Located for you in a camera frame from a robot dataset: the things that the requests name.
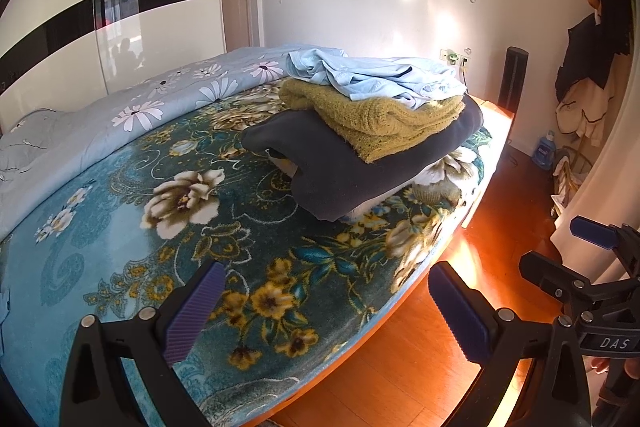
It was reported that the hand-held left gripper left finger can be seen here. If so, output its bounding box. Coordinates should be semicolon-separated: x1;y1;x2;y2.
59;260;229;427

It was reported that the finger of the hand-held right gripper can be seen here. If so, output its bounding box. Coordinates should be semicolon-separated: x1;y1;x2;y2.
518;251;603;308
570;215;640;275

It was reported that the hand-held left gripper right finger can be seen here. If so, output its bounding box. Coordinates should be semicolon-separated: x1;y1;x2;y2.
427;260;594;427

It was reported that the laundry basket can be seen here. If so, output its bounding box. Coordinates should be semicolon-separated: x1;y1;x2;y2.
549;146;594;219

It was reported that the teal floral bed blanket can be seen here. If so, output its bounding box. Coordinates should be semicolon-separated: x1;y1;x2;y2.
0;81;502;427

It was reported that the blue detergent bottle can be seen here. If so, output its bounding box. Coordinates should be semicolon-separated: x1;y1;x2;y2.
533;130;557;169

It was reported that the cream hanging garment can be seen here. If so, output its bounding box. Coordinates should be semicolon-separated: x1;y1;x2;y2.
555;57;632;148

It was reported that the dark grey folded garment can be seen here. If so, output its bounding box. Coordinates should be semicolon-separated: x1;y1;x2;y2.
241;99;485;223

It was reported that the black tower fan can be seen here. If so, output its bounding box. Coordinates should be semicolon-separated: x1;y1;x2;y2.
498;46;530;114

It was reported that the black hanging garment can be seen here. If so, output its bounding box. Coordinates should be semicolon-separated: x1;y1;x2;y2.
554;14;622;104

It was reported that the yellow knitted sweater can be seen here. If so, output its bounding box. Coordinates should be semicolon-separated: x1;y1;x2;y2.
277;79;467;164

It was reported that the light blue floral quilt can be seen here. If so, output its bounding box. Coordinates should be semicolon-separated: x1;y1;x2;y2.
0;44;302;244

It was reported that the light blue garment dark trim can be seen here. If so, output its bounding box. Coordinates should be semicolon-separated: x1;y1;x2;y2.
285;48;469;110

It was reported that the white wardrobe with black stripe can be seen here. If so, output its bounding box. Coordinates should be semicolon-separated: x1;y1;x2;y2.
0;0;224;128

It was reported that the white wall socket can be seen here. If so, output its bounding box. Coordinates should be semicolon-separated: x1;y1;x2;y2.
439;48;474;68

